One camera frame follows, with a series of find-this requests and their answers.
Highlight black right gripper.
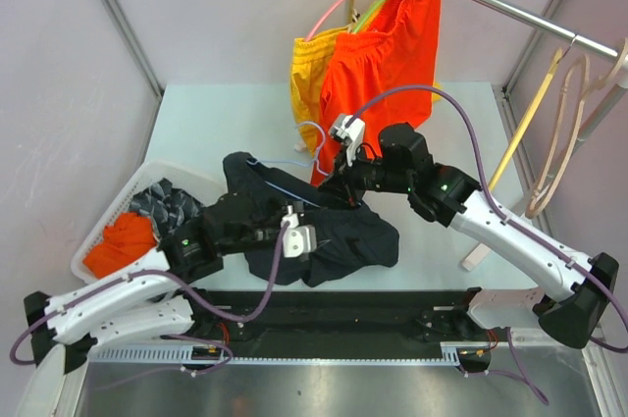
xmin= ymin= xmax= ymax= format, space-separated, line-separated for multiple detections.
xmin=318 ymin=140 xmax=412 ymax=206

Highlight dark navy shorts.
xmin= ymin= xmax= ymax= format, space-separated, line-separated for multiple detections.
xmin=223 ymin=152 xmax=399 ymax=287

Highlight blue wire hanger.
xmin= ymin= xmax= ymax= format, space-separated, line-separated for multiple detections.
xmin=243 ymin=122 xmax=345 ymax=208

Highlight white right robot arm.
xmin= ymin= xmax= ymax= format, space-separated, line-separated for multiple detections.
xmin=321 ymin=115 xmax=618 ymax=349

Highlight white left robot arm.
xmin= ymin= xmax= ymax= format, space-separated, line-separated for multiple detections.
xmin=9 ymin=193 xmax=324 ymax=372

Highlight orange shorts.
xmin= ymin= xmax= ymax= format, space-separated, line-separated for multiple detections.
xmin=289 ymin=0 xmax=441 ymax=185

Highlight yellow shorts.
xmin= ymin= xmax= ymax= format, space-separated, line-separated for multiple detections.
xmin=288 ymin=26 xmax=445 ymax=156

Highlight beige wooden hanger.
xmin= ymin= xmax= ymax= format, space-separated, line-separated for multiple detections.
xmin=525 ymin=38 xmax=627 ymax=219

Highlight yellow hanger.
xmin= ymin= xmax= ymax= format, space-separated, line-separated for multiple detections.
xmin=488 ymin=48 xmax=565 ymax=191

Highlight white plastic basket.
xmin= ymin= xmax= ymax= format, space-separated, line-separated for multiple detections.
xmin=71 ymin=161 xmax=226 ymax=284

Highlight patterned dark clothes in basket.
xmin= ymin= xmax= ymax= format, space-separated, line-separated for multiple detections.
xmin=129 ymin=178 xmax=204 ymax=237

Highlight orange cloth in basket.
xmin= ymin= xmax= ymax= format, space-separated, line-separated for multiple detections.
xmin=82 ymin=212 xmax=157 ymax=279

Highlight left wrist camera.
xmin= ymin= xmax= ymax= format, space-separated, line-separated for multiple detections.
xmin=282 ymin=213 xmax=318 ymax=259

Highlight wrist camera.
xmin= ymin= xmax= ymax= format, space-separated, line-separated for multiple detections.
xmin=282 ymin=213 xmax=318 ymax=259
xmin=329 ymin=114 xmax=366 ymax=167

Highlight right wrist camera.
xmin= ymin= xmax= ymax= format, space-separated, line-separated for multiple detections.
xmin=329 ymin=114 xmax=366 ymax=167

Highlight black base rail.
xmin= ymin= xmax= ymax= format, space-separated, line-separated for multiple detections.
xmin=187 ymin=290 xmax=503 ymax=361

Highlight metal clothes rack rail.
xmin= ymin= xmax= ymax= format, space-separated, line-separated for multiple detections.
xmin=471 ymin=0 xmax=627 ymax=68

